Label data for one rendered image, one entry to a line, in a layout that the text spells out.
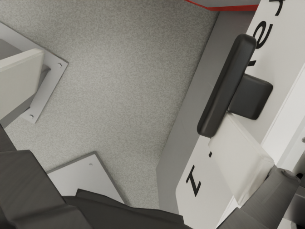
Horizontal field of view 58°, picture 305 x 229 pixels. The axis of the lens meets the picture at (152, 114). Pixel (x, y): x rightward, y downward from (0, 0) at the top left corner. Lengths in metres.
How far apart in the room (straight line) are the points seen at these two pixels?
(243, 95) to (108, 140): 1.05
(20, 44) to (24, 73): 1.00
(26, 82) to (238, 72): 0.13
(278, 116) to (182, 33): 0.93
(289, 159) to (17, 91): 0.25
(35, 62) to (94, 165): 1.08
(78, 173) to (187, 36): 0.74
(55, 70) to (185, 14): 0.54
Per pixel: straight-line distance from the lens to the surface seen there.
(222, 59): 0.82
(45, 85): 1.17
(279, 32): 0.23
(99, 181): 1.28
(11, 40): 1.18
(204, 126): 0.20
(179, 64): 1.11
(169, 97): 1.14
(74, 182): 1.31
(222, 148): 0.19
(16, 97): 0.17
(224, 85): 0.19
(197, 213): 0.26
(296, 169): 0.34
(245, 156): 0.16
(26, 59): 0.17
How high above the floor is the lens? 1.09
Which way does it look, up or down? 69 degrees down
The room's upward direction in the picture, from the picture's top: 173 degrees clockwise
